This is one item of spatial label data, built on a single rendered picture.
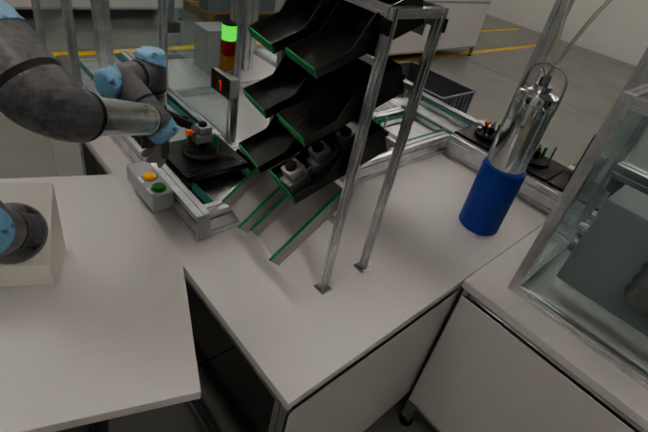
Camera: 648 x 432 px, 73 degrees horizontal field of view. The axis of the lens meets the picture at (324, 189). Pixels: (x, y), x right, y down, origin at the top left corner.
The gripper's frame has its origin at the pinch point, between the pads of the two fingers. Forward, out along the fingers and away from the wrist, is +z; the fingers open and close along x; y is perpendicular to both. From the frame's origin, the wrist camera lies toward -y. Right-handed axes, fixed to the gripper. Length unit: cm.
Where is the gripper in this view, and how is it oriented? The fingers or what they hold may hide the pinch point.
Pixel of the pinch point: (161, 163)
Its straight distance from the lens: 143.6
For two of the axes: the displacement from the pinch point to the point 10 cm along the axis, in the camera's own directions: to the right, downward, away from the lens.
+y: -7.4, 2.6, -6.2
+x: 6.5, 5.2, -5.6
